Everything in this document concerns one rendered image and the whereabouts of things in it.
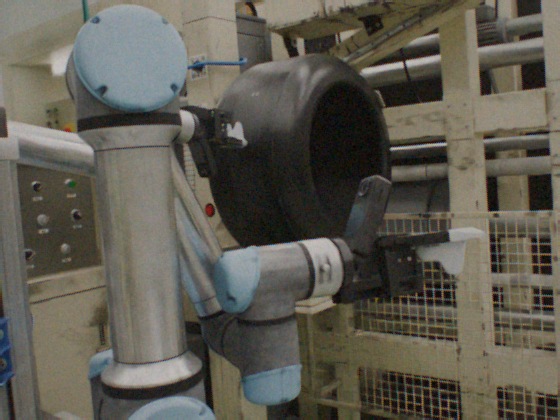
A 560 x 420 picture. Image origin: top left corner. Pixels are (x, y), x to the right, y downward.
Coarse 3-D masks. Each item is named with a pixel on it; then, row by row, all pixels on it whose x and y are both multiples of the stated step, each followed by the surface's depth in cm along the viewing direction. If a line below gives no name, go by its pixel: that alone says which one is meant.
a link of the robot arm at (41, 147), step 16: (16, 128) 114; (32, 128) 115; (48, 128) 117; (32, 144) 114; (48, 144) 114; (64, 144) 115; (80, 144) 116; (16, 160) 116; (32, 160) 115; (48, 160) 115; (64, 160) 115; (80, 160) 115
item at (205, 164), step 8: (200, 136) 142; (192, 144) 144; (200, 144) 142; (208, 144) 144; (192, 152) 145; (200, 152) 144; (208, 152) 144; (200, 160) 145; (208, 160) 144; (200, 168) 146; (208, 168) 145; (216, 168) 146; (200, 176) 148; (208, 176) 146
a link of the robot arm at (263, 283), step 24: (216, 264) 76; (240, 264) 73; (264, 264) 74; (288, 264) 75; (312, 264) 76; (216, 288) 77; (240, 288) 72; (264, 288) 74; (288, 288) 75; (312, 288) 77; (240, 312) 75; (264, 312) 74; (288, 312) 75
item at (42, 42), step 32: (0, 0) 176; (32, 0) 184; (64, 0) 192; (0, 32) 175; (32, 32) 183; (64, 32) 192; (0, 64) 175; (32, 64) 183; (64, 64) 192; (32, 96) 183; (64, 96) 192; (64, 128) 191
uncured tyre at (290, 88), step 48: (240, 96) 164; (288, 96) 156; (336, 96) 197; (288, 144) 153; (336, 144) 208; (384, 144) 189; (240, 192) 160; (288, 192) 154; (336, 192) 207; (240, 240) 171; (288, 240) 161
